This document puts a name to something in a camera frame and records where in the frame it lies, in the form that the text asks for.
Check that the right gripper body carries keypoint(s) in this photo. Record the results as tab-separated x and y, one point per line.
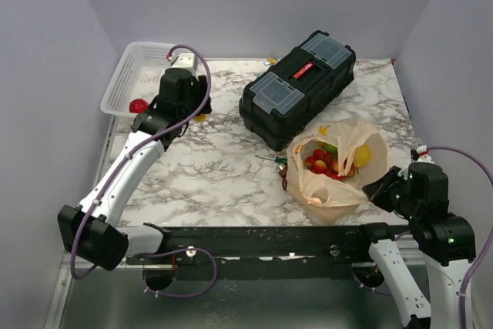
391	193

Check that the red yellow fake fruits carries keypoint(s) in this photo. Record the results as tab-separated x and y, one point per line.
325	163

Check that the red fake fruit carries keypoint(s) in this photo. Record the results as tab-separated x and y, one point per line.
138	106

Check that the black base bar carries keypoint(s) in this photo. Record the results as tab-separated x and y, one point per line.
264	253

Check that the yellow fake mango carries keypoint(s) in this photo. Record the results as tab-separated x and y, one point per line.
200	118

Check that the yellow fake lemon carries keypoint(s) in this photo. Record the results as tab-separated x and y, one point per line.
362	156

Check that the translucent orange plastic bag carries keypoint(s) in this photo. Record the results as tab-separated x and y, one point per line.
324	199

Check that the green handled screwdriver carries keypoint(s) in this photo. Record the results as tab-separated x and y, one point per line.
276	159

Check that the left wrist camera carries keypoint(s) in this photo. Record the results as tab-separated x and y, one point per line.
187	61

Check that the white plastic basket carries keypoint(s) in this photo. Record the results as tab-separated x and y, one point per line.
137	76

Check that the green fake apple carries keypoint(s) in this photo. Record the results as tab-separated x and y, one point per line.
330	148

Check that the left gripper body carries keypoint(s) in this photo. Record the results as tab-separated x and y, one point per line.
199	97

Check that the black plastic toolbox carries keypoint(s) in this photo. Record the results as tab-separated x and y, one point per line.
282	101

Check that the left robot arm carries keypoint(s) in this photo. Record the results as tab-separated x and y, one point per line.
91	229

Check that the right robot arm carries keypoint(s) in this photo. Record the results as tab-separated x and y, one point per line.
447	242

